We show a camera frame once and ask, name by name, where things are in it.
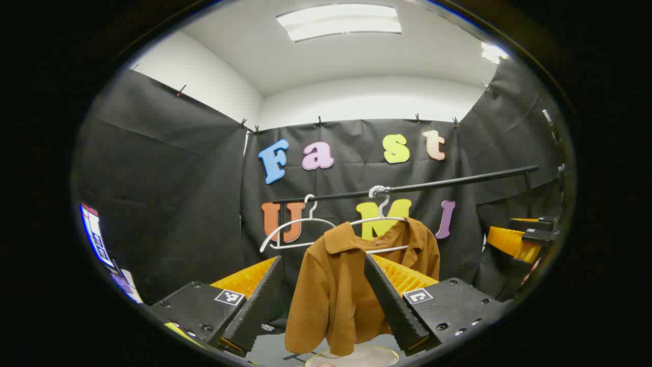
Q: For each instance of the black clothes rack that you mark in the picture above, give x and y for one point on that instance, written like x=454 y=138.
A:
x=458 y=180

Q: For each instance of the small ceiling light panel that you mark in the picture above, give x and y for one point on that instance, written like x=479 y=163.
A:
x=494 y=53

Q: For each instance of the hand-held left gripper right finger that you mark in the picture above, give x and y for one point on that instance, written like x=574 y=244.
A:
x=395 y=311

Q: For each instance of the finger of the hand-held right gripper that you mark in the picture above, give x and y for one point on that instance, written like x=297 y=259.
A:
x=512 y=244

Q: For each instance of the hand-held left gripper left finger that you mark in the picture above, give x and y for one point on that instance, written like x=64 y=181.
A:
x=254 y=311

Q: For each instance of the white printed poster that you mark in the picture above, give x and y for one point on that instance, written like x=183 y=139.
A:
x=94 y=232

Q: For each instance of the white laundry hamper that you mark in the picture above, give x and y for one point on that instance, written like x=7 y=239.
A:
x=367 y=354

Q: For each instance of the brown shirt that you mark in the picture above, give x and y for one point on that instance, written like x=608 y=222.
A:
x=331 y=295

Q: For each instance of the white clothes hanger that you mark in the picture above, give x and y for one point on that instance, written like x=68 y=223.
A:
x=387 y=250
x=290 y=246

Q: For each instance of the large ceiling light panel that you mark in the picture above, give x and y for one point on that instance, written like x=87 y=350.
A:
x=338 y=21

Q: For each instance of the black backdrop cloth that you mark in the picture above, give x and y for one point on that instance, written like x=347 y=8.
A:
x=178 y=178

